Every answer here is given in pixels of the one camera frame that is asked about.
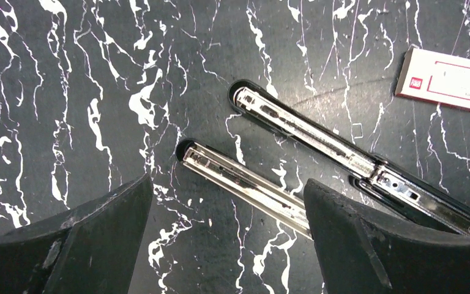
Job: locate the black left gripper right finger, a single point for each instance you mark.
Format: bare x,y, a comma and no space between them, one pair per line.
363,250

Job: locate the red white staple box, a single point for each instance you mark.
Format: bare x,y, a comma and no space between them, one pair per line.
435,77

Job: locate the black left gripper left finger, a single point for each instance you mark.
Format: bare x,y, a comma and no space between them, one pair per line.
88,249

